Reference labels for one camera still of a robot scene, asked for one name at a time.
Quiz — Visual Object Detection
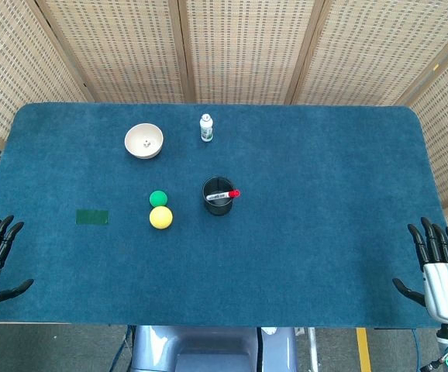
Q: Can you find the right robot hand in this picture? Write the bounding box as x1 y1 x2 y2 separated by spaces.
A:
392 216 448 325

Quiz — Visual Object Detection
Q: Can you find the yellow foam ball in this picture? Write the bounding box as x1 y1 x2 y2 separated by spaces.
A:
149 205 174 230

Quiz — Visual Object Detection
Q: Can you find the green foam ball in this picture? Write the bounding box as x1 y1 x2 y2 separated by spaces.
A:
149 190 169 208

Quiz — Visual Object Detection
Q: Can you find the beige bowl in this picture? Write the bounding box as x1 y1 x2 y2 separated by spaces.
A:
124 122 165 160

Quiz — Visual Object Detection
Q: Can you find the blue table mat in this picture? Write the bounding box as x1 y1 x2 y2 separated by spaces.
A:
0 102 448 327

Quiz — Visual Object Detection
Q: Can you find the grey robot torso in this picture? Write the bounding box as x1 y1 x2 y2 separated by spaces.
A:
129 325 299 372

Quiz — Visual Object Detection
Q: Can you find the red capped marker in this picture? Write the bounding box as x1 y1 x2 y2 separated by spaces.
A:
205 189 241 202

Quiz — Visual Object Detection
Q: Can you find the black mesh pen holder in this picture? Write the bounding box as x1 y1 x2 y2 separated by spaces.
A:
202 176 234 217

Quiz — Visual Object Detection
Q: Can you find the small white bottle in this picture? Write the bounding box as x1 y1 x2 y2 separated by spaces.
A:
199 113 214 143

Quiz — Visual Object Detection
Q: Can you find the blue cable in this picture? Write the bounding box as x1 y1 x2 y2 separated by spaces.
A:
412 328 423 369

